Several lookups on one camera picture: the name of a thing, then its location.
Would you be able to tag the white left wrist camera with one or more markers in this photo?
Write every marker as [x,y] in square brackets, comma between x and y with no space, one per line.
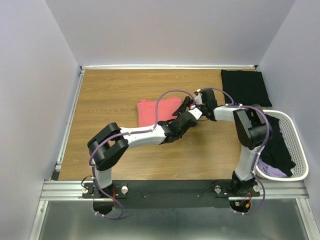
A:
[196,112]

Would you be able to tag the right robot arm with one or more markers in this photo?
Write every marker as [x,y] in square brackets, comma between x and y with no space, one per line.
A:
[252,128]

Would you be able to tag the folded black t-shirt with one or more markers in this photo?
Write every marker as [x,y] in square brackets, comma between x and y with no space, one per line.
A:
[245,87]

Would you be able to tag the lavender t-shirt in basket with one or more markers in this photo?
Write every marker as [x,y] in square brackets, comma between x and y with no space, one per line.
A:
[272,171]

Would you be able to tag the white table edge rail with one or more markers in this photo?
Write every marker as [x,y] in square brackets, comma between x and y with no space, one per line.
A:
[167,67]

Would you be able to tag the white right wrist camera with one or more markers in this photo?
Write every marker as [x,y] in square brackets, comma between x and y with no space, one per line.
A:
[198,97]

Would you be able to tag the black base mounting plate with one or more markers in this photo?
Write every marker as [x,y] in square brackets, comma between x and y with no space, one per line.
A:
[167,194]

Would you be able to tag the pink t-shirt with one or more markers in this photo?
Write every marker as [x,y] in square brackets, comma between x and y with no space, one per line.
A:
[147,110]

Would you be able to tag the black t-shirt in basket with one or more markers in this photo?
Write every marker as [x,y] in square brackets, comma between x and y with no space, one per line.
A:
[275,147]

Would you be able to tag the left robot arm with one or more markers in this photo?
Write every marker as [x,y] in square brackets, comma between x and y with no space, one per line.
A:
[109,145]

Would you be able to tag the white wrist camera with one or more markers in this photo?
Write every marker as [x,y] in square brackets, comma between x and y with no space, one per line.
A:
[196,112]
[198,97]

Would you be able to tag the white plastic laundry basket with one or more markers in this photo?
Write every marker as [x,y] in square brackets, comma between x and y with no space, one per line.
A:
[295,149]

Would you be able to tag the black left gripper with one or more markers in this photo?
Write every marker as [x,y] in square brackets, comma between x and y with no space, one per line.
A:
[177,118]

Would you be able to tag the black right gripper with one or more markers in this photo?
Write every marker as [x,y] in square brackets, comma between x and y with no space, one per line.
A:
[187,102]

